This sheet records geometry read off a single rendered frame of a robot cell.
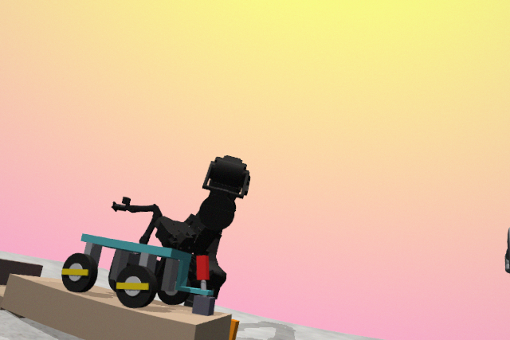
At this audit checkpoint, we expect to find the tan wooden ramp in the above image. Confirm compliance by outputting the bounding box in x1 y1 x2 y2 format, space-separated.
0 258 232 340

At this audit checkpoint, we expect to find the teal wheeled trolley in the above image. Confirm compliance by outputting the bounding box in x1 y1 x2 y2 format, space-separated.
61 233 214 308

